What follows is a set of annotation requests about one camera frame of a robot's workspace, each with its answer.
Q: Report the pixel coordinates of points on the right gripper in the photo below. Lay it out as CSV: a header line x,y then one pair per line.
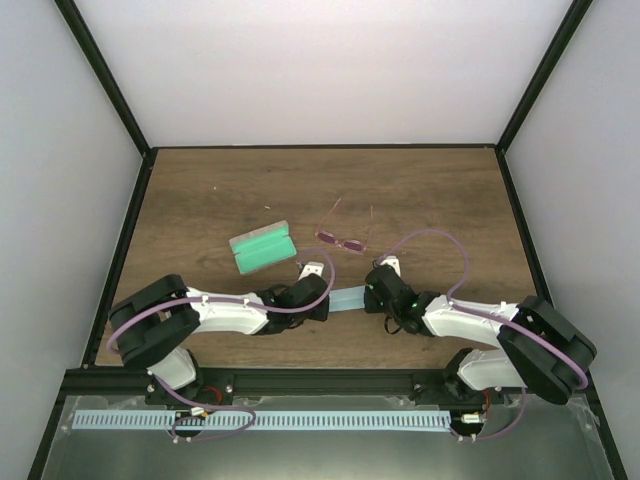
x,y
370,305

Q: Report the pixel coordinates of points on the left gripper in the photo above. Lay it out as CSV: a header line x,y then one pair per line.
x,y
321,313

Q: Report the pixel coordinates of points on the light blue cleaning cloth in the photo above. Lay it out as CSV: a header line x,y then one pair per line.
x,y
346,299

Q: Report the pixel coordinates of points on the pink sunglasses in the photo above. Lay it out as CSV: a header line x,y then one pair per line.
x,y
345,239

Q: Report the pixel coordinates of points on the grey glasses case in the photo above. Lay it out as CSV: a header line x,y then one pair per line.
x,y
262,247

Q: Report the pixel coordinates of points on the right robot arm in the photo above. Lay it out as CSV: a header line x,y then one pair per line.
x,y
527,345

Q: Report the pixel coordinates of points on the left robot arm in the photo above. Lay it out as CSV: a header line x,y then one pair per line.
x,y
150,326

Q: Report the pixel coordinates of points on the clear plastic sheet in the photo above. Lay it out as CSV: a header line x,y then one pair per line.
x,y
523,439

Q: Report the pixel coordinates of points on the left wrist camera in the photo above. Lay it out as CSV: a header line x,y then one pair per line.
x,y
310,268

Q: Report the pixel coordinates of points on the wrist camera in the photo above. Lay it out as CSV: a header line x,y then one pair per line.
x,y
393,262
310,268

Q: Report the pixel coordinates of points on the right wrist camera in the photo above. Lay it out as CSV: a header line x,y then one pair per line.
x,y
393,262

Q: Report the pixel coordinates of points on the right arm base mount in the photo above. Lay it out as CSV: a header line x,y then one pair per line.
x,y
443,388

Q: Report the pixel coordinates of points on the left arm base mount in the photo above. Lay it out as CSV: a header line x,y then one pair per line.
x,y
212,386

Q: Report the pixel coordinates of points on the light blue slotted cable duct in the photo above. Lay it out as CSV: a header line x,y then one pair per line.
x,y
423,421

